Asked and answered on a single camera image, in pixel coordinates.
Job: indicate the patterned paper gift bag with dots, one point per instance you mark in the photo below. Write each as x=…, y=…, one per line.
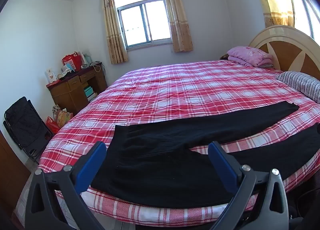
x=63, y=117

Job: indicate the stack of teal boxes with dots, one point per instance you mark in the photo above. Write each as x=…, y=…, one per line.
x=89, y=93

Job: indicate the striped pillow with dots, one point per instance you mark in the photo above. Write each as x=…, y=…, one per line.
x=302, y=84

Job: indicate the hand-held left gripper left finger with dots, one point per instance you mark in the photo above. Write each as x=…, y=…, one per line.
x=93, y=162

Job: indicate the white printed box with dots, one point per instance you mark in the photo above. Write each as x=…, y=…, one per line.
x=51, y=75

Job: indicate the red plaid bed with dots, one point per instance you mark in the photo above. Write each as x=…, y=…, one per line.
x=175, y=95

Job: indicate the red gift bag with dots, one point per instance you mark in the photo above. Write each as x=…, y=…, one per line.
x=72, y=61

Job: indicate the cream and brown headboard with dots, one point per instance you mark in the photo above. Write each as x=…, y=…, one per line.
x=287, y=52

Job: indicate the sliding window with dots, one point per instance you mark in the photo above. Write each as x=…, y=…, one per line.
x=140, y=22

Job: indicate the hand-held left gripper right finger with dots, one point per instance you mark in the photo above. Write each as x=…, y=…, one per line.
x=222, y=167

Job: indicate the brown wooden door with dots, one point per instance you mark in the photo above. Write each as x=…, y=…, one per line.
x=11, y=170

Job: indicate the beige patterned curtain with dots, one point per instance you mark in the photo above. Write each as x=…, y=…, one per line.
x=113, y=32
x=178, y=20

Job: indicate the red plastic bag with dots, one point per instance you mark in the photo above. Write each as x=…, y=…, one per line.
x=53, y=126

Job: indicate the large bright window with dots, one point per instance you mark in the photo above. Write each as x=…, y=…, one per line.
x=308, y=12

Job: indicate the black folding chair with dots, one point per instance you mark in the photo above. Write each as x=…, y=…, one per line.
x=25, y=125

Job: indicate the folded pink blanket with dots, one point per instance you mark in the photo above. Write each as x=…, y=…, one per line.
x=250, y=55

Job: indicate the black pants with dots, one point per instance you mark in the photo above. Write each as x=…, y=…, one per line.
x=155, y=160

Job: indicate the brown wooden desk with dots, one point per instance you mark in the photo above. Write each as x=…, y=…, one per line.
x=70, y=92

